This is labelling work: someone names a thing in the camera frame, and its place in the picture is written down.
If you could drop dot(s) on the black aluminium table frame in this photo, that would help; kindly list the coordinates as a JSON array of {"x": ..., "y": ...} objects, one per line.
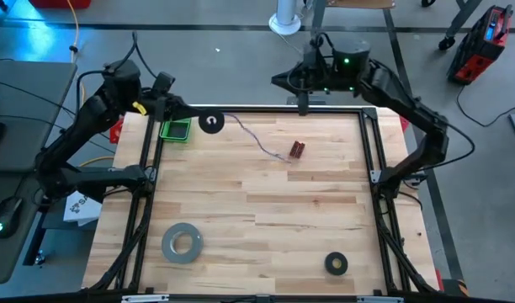
[{"x": 337, "y": 110}]

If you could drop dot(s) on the black computer mouse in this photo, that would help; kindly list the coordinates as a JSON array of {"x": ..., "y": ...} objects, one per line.
[{"x": 7, "y": 216}]

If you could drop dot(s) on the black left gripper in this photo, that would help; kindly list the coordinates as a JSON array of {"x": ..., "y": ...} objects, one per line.
[{"x": 167, "y": 105}]

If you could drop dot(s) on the small black tape roll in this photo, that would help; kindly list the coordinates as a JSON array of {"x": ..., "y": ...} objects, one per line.
[{"x": 328, "y": 264}]

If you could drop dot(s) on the dark grey desk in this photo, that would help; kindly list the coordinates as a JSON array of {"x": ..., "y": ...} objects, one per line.
[{"x": 5, "y": 265}]

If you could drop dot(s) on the silver frame bracket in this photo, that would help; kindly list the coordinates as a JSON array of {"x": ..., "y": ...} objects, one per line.
[
  {"x": 144, "y": 298},
  {"x": 379, "y": 299}
]

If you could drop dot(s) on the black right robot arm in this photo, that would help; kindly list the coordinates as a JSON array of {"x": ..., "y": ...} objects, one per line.
[{"x": 392, "y": 92}]

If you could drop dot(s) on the red and black tool case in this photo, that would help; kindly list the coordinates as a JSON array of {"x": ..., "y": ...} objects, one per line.
[{"x": 476, "y": 50}]

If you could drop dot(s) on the green plastic bin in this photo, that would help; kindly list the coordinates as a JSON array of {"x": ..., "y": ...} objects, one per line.
[{"x": 188, "y": 130}]

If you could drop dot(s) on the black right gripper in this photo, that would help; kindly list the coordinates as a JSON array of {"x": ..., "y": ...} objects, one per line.
[{"x": 318, "y": 71}]

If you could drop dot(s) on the reddish brown connector block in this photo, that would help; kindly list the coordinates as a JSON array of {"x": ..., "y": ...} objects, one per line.
[{"x": 296, "y": 150}]

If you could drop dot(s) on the white printed box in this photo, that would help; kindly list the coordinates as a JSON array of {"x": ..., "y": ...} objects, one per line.
[{"x": 78, "y": 210}]

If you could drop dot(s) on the white pole base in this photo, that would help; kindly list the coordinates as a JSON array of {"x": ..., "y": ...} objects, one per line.
[{"x": 285, "y": 17}]

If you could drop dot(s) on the grey tape roll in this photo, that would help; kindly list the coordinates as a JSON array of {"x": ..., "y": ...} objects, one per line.
[{"x": 170, "y": 244}]

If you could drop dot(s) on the red floor bin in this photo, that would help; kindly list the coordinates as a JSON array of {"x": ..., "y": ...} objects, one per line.
[{"x": 59, "y": 3}]

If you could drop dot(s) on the wheeled cart with wooden top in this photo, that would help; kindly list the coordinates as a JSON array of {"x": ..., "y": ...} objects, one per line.
[{"x": 318, "y": 17}]

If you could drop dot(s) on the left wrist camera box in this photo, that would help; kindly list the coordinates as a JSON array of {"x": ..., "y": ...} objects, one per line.
[{"x": 162, "y": 83}]

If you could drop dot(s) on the yellow label tag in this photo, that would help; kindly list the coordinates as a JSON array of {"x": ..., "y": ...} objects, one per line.
[{"x": 139, "y": 108}]

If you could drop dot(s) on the red table clamp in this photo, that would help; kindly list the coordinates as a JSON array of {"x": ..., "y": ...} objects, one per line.
[
  {"x": 439, "y": 280},
  {"x": 115, "y": 134},
  {"x": 403, "y": 123}
]

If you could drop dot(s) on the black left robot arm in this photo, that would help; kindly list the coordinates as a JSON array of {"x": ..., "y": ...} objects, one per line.
[{"x": 72, "y": 134}]

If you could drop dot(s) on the grey wheeled cart legs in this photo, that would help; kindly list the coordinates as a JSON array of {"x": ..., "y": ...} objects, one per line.
[{"x": 461, "y": 19}]

